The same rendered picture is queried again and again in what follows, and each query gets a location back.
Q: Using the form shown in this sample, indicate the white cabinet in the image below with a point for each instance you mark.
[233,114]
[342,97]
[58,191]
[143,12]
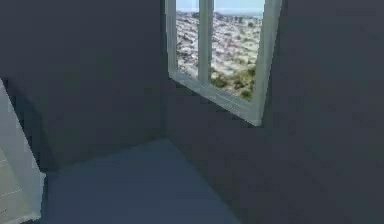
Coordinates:
[15,173]

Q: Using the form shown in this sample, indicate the white framed window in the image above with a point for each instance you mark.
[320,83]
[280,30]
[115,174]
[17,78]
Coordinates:
[205,43]

